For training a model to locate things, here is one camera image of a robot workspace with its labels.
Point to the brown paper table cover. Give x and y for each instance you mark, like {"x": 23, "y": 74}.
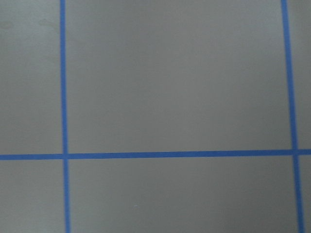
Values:
{"x": 155, "y": 116}

